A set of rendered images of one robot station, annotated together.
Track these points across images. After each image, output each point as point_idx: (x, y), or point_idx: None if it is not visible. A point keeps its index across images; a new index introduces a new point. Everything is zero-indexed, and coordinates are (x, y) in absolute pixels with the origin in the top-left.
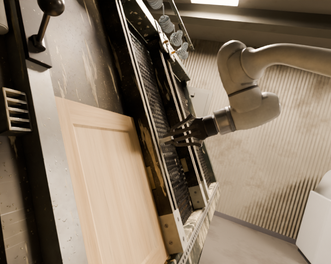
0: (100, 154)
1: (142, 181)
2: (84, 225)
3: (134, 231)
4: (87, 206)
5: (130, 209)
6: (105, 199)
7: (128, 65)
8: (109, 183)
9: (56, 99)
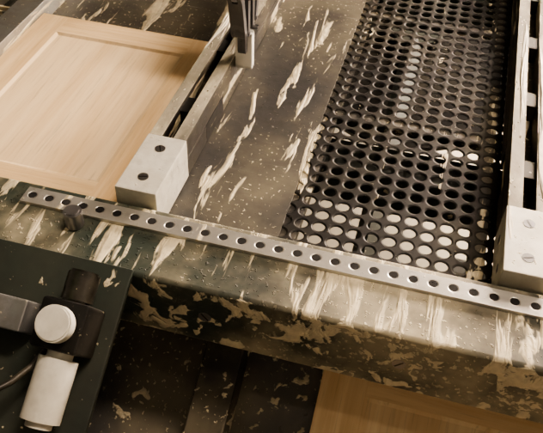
0: (76, 59)
1: (149, 106)
2: None
3: (58, 137)
4: (4, 82)
5: (76, 117)
6: (38, 89)
7: None
8: (63, 82)
9: (53, 16)
